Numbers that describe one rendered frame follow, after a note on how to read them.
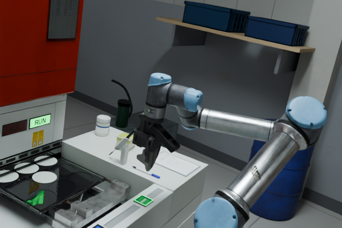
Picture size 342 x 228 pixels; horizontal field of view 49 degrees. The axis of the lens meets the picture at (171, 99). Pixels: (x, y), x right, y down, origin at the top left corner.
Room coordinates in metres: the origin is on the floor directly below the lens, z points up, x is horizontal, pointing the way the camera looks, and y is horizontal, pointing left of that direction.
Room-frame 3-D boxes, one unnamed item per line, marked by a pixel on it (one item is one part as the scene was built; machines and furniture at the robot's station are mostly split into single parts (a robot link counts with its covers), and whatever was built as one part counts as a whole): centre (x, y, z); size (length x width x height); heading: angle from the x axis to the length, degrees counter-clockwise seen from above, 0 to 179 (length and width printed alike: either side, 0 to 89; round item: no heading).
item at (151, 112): (1.28, 0.05, 1.32); 0.08 x 0.08 x 0.05
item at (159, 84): (1.28, 0.05, 1.40); 0.09 x 0.08 x 0.11; 70
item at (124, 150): (1.56, 0.18, 1.03); 0.06 x 0.04 x 0.13; 63
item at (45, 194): (1.43, 0.47, 0.90); 0.34 x 0.34 x 0.01; 63
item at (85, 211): (1.26, 0.26, 0.89); 0.08 x 0.03 x 0.03; 63
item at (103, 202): (1.33, 0.23, 0.87); 0.36 x 0.08 x 0.03; 153
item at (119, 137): (1.71, 0.18, 1.00); 0.07 x 0.07 x 0.07; 70
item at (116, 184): (1.47, 0.15, 0.89); 0.08 x 0.03 x 0.03; 63
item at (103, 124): (1.84, 0.33, 1.01); 0.07 x 0.07 x 0.10
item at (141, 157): (1.27, 0.06, 1.13); 0.06 x 0.03 x 0.09; 63
